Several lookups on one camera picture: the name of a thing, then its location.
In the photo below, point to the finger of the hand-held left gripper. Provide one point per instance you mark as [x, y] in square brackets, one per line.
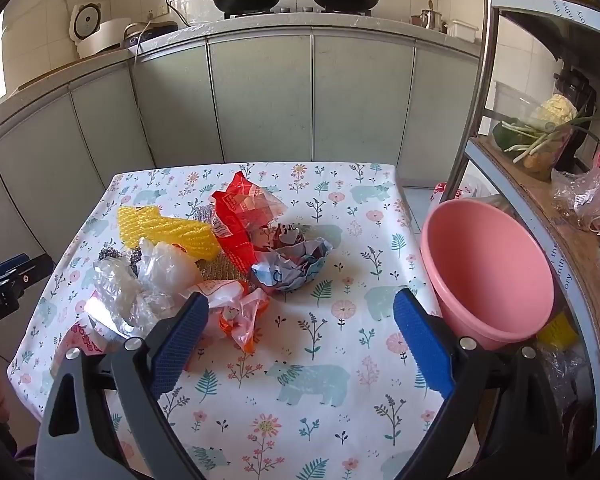
[7, 264]
[30, 272]

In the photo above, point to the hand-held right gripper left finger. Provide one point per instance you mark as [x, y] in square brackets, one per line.
[180, 345]

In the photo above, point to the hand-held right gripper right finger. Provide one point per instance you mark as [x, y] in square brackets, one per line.
[420, 345]

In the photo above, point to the orange plastic bag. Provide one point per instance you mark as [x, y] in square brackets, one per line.
[240, 320]

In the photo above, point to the translucent white plastic bag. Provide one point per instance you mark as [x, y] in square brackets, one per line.
[170, 270]

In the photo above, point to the silver foil wrapper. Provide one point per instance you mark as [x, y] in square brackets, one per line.
[105, 317]

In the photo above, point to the steel wool ball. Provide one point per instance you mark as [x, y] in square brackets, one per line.
[111, 254]

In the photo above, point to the clear crinkled plastic bag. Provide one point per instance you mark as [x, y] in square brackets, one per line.
[112, 285]

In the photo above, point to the red patterned packet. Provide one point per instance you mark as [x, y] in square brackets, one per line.
[82, 341]

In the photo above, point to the silver mesh scouring cloth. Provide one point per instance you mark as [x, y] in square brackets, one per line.
[220, 267]

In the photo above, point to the pink plastic basin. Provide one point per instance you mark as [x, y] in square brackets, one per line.
[480, 270]

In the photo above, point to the yellow foam net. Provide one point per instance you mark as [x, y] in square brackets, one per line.
[180, 232]

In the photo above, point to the red snack wrapper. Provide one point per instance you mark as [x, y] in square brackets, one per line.
[235, 245]

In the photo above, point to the floral bear tablecloth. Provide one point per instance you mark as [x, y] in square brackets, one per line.
[330, 410]

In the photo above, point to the yellow plastic item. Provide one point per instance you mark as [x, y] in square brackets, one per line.
[557, 332]

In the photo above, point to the crumpled clear plastic sheet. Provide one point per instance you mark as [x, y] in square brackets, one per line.
[562, 375]

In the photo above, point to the red white plastic bag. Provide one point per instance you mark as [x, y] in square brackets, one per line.
[462, 192]

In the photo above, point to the clear bag with dried food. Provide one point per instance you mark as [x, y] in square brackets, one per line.
[580, 195]

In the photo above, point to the clear plastic container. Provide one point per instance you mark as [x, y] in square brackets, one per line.
[545, 160]

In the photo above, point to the dark green vegetable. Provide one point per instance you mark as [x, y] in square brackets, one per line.
[507, 137]

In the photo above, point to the green onions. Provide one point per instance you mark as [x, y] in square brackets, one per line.
[535, 142]

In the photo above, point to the white rice cooker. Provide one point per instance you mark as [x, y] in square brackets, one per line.
[92, 30]

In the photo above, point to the grey kitchen cabinet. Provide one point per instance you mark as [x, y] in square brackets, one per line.
[260, 100]

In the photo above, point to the cauliflower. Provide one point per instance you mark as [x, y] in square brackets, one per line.
[555, 110]

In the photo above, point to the dark pot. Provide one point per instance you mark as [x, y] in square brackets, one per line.
[152, 30]

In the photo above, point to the black blender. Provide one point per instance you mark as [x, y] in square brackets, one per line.
[577, 90]

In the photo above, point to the metal shelf rack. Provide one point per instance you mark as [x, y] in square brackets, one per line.
[485, 50]

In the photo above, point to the white lidded container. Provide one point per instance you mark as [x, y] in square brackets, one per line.
[462, 30]

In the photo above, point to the steel kettle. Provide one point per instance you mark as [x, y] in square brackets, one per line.
[431, 17]

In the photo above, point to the gas stove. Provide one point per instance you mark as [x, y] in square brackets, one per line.
[290, 10]

